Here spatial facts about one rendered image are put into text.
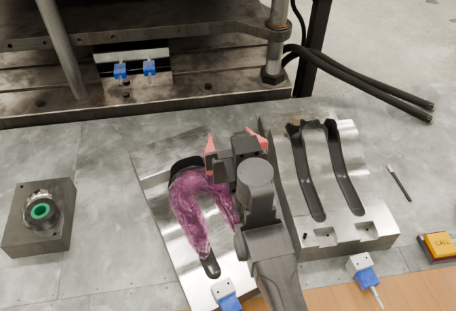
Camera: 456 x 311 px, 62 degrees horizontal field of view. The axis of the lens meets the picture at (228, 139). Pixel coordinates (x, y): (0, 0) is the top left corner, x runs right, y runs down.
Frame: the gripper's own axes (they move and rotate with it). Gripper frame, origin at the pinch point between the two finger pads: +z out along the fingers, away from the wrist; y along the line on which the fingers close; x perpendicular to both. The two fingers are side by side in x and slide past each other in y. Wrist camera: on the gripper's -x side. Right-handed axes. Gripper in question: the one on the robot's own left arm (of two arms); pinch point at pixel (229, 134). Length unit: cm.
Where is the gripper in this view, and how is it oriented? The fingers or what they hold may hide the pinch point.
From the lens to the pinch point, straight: 76.8
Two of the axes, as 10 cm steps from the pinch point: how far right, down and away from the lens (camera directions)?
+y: -9.7, 1.7, -1.5
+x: 0.0, 6.8, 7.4
